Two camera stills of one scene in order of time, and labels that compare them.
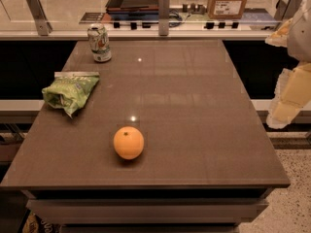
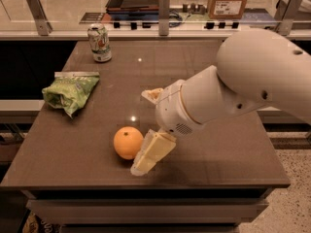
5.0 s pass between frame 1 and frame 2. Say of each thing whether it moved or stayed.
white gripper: moved
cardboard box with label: stayed
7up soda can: stayed
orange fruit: stayed
